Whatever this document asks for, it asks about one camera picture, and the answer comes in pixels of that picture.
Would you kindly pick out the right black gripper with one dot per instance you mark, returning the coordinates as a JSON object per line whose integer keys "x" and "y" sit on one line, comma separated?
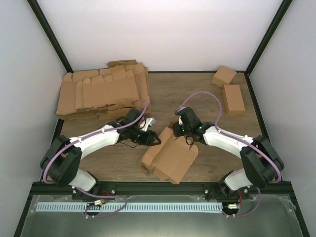
{"x": 177, "y": 132}

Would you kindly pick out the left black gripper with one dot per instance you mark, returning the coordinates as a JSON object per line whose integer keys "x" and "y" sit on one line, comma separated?
{"x": 149, "y": 139}

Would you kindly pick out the cardboard box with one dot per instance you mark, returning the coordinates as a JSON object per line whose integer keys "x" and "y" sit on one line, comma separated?
{"x": 233, "y": 101}
{"x": 170, "y": 160}
{"x": 223, "y": 76}

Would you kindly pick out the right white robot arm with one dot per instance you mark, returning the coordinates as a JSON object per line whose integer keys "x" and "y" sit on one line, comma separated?
{"x": 261, "y": 163}

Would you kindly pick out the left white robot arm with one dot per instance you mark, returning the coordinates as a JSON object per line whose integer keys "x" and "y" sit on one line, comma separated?
{"x": 61, "y": 161}

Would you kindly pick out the stack of flat cardboard blanks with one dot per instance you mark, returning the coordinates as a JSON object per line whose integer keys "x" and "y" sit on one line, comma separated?
{"x": 105, "y": 93}

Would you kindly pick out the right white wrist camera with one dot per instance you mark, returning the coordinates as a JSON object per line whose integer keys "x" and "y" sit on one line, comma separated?
{"x": 177, "y": 112}

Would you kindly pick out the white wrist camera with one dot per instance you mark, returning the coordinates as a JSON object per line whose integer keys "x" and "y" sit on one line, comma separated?
{"x": 147, "y": 123}
{"x": 177, "y": 112}

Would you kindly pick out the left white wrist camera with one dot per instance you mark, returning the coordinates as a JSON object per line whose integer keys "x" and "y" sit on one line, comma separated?
{"x": 147, "y": 123}

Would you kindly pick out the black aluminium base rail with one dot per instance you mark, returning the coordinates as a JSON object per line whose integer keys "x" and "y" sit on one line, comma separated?
{"x": 210, "y": 190}

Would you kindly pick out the light blue slotted cable duct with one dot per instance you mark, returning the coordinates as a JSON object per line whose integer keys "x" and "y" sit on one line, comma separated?
{"x": 144, "y": 207}

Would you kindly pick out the black frame post right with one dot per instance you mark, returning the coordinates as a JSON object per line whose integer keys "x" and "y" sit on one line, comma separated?
{"x": 279, "y": 15}

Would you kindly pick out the black frame post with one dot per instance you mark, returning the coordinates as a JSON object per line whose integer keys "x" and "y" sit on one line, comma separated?
{"x": 39, "y": 14}
{"x": 279, "y": 15}

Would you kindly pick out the black frame post left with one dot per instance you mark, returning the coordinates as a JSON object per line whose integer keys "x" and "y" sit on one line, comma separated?
{"x": 39, "y": 14}

